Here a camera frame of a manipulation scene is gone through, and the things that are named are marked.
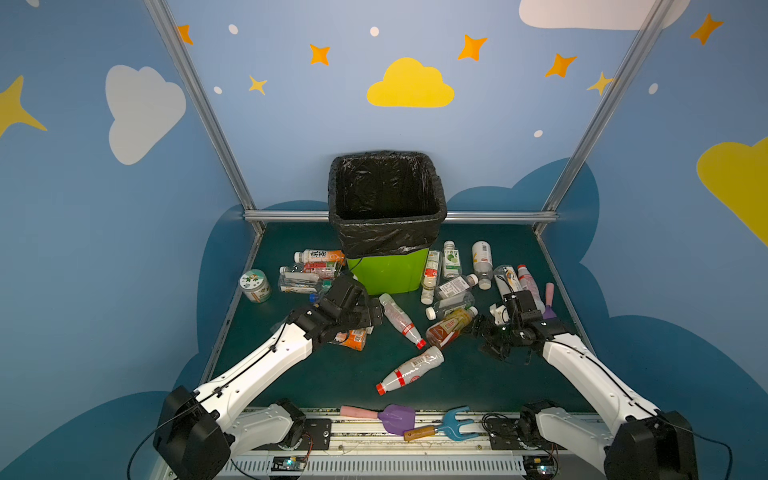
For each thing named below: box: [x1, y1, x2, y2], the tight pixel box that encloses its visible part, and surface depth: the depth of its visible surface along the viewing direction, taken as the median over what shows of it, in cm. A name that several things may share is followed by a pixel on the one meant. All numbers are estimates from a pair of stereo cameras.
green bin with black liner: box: [328, 150, 447, 295], surface depth 90 cm
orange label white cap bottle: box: [328, 326, 374, 351], surface depth 88 cm
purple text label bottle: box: [438, 273, 479, 298], surface depth 102 cm
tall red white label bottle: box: [421, 250, 440, 305], surface depth 103 cm
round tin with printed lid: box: [239, 269, 272, 304], surface depth 97 cm
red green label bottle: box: [303, 262, 338, 280], surface depth 103 cm
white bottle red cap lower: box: [375, 346, 445, 396], surface depth 83 cm
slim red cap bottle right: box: [518, 264, 546, 314], surface depth 101 cm
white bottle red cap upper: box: [379, 293, 427, 350], surface depth 92 cm
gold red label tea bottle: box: [426, 306, 479, 348], surface depth 90 cm
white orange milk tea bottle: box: [294, 249, 346, 265], surface depth 109 cm
